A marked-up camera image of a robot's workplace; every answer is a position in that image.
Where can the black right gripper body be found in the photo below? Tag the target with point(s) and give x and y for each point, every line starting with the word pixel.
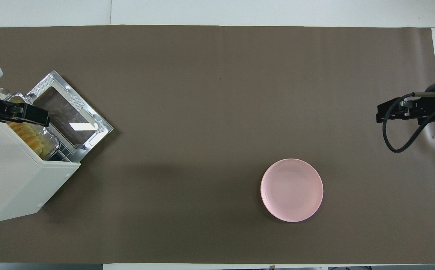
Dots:
pixel 422 108

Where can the white toaster oven body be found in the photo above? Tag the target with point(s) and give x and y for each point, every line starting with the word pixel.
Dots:
pixel 11 176

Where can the round pink plate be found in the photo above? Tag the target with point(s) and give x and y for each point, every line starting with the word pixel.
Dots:
pixel 291 190

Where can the sliced golden bread loaf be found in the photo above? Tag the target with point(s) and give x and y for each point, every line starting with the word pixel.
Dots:
pixel 29 134

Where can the chrome framed glass oven door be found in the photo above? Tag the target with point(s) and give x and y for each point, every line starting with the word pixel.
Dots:
pixel 63 107

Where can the large brown table mat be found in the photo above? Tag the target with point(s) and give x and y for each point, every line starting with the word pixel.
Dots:
pixel 217 112

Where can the aluminium foil baking tray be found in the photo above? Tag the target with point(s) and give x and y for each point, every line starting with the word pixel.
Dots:
pixel 53 142

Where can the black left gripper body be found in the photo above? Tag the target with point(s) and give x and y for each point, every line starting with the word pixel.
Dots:
pixel 11 111

